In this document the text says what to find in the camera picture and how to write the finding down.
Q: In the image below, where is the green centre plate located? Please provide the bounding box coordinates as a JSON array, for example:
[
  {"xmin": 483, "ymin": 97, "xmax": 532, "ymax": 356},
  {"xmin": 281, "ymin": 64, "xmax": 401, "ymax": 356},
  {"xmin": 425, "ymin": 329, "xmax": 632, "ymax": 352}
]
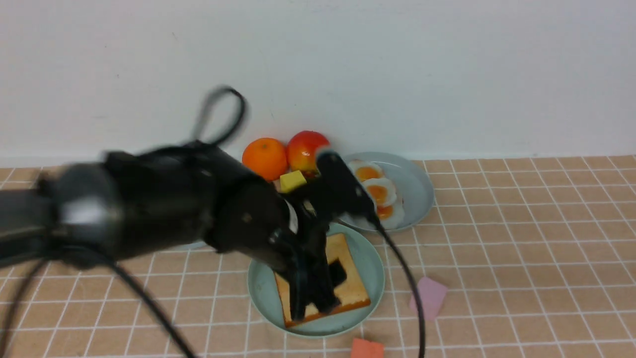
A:
[{"xmin": 247, "ymin": 223, "xmax": 386, "ymax": 339}]

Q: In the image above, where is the fried egg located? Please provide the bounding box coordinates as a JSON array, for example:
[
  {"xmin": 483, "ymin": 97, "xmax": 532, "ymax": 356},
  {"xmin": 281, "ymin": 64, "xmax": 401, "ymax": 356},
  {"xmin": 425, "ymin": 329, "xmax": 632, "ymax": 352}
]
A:
[
  {"xmin": 348, "ymin": 160, "xmax": 385, "ymax": 182},
  {"xmin": 362, "ymin": 178, "xmax": 398, "ymax": 207},
  {"xmin": 376, "ymin": 200, "xmax": 406, "ymax": 230}
]

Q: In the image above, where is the red yellow apple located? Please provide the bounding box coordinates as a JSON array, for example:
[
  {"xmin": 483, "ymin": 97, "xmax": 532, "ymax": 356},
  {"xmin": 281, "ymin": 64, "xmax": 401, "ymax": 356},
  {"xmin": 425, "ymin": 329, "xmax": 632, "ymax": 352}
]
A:
[{"xmin": 287, "ymin": 131, "xmax": 331, "ymax": 175}]

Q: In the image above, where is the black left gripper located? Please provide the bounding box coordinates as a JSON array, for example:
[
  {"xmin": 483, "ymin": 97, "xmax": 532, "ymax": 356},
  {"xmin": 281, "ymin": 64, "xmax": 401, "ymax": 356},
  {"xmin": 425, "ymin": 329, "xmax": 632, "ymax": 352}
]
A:
[{"xmin": 206, "ymin": 172, "xmax": 340, "ymax": 321}]

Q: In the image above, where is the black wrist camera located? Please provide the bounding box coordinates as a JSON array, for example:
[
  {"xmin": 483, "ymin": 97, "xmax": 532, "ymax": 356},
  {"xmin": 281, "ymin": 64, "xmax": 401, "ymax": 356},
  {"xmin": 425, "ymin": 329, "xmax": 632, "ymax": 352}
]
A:
[{"xmin": 292, "ymin": 149, "xmax": 379, "ymax": 225}]

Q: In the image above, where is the orange fruit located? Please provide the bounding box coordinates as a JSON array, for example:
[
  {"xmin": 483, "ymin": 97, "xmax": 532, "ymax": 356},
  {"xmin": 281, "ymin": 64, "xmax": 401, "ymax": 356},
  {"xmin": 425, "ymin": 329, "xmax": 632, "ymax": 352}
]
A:
[{"xmin": 241, "ymin": 138, "xmax": 289, "ymax": 182}]

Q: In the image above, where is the orange foam cube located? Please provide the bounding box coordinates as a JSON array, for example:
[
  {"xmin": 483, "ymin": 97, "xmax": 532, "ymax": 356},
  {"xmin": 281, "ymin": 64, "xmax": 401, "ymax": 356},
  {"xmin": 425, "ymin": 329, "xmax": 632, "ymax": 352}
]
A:
[{"xmin": 350, "ymin": 338, "xmax": 385, "ymax": 358}]

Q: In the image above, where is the pink foam cube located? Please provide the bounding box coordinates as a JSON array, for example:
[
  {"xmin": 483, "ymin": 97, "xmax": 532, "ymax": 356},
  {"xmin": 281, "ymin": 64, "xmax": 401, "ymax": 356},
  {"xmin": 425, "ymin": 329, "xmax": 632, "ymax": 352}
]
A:
[{"xmin": 417, "ymin": 277, "xmax": 448, "ymax": 321}]

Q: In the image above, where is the checkered beige tablecloth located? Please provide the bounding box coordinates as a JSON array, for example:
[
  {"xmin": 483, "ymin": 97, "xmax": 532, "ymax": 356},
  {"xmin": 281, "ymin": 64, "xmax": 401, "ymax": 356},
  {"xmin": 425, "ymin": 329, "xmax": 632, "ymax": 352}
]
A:
[{"xmin": 9, "ymin": 156, "xmax": 636, "ymax": 358}]

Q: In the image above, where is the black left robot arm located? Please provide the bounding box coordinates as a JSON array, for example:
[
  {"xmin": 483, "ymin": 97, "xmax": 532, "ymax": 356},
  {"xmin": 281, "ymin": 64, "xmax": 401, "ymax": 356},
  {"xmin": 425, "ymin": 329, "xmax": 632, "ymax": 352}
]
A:
[{"xmin": 1, "ymin": 146, "xmax": 345, "ymax": 321}]

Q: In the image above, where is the toast slice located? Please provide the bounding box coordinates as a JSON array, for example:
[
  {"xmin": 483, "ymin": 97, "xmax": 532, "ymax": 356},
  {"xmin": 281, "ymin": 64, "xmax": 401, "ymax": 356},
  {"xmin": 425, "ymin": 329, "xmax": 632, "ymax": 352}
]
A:
[{"xmin": 273, "ymin": 233, "xmax": 372, "ymax": 328}]

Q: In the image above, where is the grey plate with eggs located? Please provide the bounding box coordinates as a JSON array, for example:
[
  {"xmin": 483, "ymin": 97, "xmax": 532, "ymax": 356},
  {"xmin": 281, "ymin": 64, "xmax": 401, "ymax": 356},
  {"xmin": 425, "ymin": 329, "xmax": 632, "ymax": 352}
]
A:
[{"xmin": 343, "ymin": 152, "xmax": 435, "ymax": 233}]

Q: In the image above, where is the black cable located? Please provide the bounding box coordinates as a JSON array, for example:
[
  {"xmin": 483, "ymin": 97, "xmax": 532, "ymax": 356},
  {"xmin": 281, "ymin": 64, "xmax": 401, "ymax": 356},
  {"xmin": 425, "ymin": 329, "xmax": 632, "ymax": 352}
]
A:
[{"xmin": 0, "ymin": 86, "xmax": 427, "ymax": 358}]

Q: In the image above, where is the yellow foam cube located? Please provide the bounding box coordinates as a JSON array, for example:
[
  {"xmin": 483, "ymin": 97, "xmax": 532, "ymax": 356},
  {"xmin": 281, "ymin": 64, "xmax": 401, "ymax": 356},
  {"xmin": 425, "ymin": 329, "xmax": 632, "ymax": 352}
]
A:
[{"xmin": 279, "ymin": 171, "xmax": 307, "ymax": 193}]

